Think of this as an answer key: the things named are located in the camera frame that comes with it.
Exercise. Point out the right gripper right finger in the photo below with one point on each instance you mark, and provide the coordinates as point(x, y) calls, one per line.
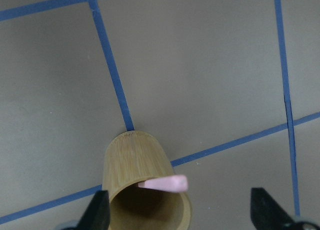
point(266, 213)

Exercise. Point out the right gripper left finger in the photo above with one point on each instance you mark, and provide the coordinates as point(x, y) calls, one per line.
point(97, 216)

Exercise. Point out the pink chopstick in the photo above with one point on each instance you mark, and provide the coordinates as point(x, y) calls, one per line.
point(177, 183)

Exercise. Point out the bamboo wooden cup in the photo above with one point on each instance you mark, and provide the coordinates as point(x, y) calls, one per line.
point(133, 157)

